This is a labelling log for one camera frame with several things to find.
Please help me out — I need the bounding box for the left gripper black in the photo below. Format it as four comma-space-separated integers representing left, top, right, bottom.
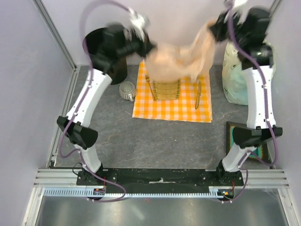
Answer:
117, 29, 158, 60

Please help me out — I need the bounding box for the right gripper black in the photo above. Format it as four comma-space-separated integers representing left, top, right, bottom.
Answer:
208, 7, 251, 47

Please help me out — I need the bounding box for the orange banana print plastic bag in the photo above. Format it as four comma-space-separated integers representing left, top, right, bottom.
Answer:
144, 20, 216, 83

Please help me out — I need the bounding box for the black plastic trash bin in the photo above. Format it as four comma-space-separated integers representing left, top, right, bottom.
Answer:
82, 27, 127, 85

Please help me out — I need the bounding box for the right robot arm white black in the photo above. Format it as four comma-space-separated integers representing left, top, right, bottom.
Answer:
209, 3, 283, 186

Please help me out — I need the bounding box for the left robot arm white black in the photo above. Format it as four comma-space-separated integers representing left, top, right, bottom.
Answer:
57, 23, 155, 185

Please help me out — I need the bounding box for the green plastic bag of trash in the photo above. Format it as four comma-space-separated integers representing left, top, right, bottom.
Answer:
222, 41, 248, 105

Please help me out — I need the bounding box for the gold fork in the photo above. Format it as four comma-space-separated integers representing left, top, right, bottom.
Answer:
145, 73, 156, 101

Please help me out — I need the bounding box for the striped ceramic cup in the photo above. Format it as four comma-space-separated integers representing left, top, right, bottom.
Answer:
119, 81, 136, 102

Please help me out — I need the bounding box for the woven bamboo tray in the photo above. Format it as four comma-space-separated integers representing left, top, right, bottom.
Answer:
153, 80, 181, 100

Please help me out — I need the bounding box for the yellow white checkered cloth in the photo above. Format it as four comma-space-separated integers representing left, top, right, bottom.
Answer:
132, 61, 213, 123

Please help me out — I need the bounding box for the gold knife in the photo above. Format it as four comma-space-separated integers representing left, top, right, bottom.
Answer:
195, 81, 202, 110

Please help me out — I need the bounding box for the green square dish black rim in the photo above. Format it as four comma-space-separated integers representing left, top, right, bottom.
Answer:
225, 121, 271, 163

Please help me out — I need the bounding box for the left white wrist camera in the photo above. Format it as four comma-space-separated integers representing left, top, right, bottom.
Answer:
129, 8, 150, 33

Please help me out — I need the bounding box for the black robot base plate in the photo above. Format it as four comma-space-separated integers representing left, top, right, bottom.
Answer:
76, 167, 245, 194

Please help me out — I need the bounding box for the grey slotted cable duct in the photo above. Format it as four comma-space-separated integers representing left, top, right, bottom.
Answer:
43, 187, 228, 198

